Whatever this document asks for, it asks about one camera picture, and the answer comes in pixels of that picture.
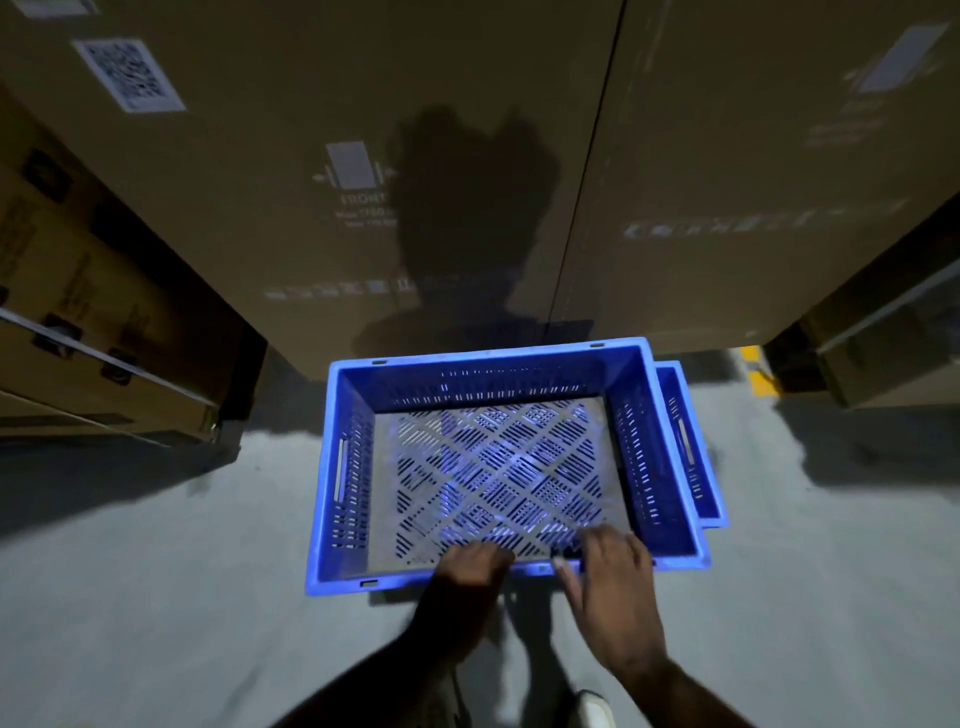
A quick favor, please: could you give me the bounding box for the person's left hand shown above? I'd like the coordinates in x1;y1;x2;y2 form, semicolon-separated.
409;540;517;664

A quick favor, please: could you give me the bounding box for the person's right hand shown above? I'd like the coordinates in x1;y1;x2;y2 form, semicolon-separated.
552;524;669;678

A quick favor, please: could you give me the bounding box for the blue perforated plastic crate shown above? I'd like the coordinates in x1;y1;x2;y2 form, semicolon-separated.
651;360;731;531
303;337;712;598

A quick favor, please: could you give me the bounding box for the person's right forearm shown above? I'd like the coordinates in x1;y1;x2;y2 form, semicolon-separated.
613;651;753;728

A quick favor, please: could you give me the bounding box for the person's left forearm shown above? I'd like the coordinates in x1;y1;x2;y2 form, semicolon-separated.
271;622;460;728

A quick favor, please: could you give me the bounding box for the white shoe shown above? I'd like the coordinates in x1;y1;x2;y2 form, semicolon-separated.
574;690;618;728

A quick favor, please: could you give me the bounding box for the small cardboard box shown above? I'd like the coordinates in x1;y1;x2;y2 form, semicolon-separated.
763;216;960;411

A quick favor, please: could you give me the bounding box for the flat cardboard box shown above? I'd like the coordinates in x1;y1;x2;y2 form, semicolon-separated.
0;388;220;448

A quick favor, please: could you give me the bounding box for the large cardboard box with code label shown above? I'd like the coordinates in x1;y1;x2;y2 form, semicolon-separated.
0;0;628;382

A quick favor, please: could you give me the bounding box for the large plain cardboard box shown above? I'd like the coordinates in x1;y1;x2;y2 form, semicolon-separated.
549;0;960;355

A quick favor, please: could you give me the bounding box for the cardboard box with black marks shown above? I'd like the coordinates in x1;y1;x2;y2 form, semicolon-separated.
0;81;268;412

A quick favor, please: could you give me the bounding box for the white code label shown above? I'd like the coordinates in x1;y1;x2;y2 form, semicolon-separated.
72;39;187;114

